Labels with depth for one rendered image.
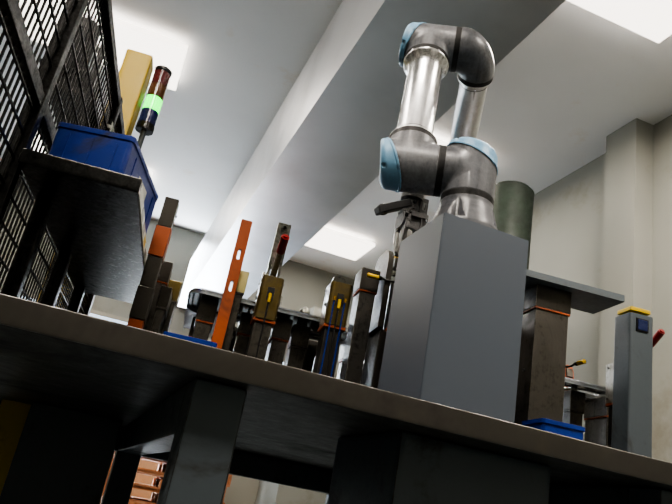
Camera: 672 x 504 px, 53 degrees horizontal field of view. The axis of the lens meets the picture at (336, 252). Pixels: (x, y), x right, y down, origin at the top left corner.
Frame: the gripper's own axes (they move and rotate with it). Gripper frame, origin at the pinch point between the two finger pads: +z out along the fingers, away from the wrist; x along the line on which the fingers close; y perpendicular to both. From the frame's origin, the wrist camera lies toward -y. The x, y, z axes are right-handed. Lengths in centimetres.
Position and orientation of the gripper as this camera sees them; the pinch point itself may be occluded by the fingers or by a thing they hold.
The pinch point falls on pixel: (397, 253)
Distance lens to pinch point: 207.3
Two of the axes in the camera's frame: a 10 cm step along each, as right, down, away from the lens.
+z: -1.8, 9.3, -3.2
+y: 9.4, 2.6, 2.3
